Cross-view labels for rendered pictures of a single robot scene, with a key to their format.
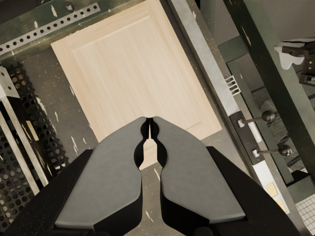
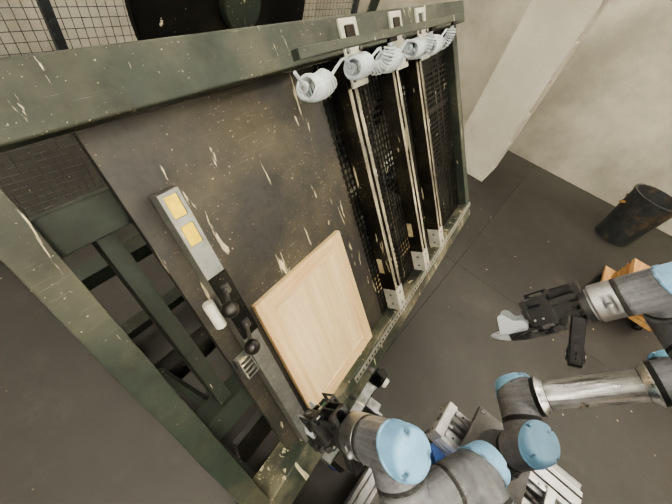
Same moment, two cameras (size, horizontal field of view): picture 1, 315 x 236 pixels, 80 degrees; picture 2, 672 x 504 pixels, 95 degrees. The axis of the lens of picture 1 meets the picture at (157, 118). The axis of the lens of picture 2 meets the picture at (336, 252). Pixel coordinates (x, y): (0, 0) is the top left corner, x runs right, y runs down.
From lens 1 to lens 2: 0.85 m
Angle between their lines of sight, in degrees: 54
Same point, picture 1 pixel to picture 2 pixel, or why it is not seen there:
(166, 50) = (307, 372)
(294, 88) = (170, 405)
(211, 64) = (275, 379)
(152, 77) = (317, 339)
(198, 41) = (288, 397)
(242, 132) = (242, 312)
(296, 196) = (97, 209)
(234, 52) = (227, 412)
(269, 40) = (214, 451)
